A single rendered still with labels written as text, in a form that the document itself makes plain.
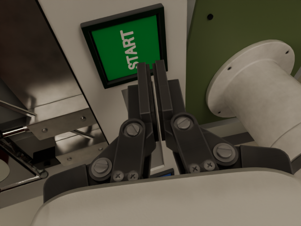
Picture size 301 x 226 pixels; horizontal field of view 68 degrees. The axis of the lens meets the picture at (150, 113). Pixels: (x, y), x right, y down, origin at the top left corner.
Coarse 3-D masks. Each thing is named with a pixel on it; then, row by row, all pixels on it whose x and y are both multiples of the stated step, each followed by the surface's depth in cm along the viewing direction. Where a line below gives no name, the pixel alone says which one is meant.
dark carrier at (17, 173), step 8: (0, 152) 30; (8, 152) 31; (8, 160) 32; (16, 160) 32; (16, 168) 34; (24, 168) 34; (8, 176) 35; (16, 176) 35; (24, 176) 36; (32, 176) 37; (0, 184) 36; (8, 184) 36
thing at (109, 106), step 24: (48, 0) 13; (72, 0) 13; (96, 0) 14; (120, 0) 14; (144, 0) 15; (168, 0) 15; (72, 24) 14; (168, 24) 16; (72, 48) 16; (96, 48) 17; (168, 48) 18; (96, 72) 18; (168, 72) 20; (96, 96) 20; (120, 96) 20; (120, 120) 23; (168, 168) 35
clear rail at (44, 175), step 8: (0, 136) 28; (0, 144) 29; (8, 144) 29; (16, 144) 31; (16, 152) 31; (24, 152) 32; (24, 160) 32; (32, 160) 34; (32, 168) 34; (40, 176) 37
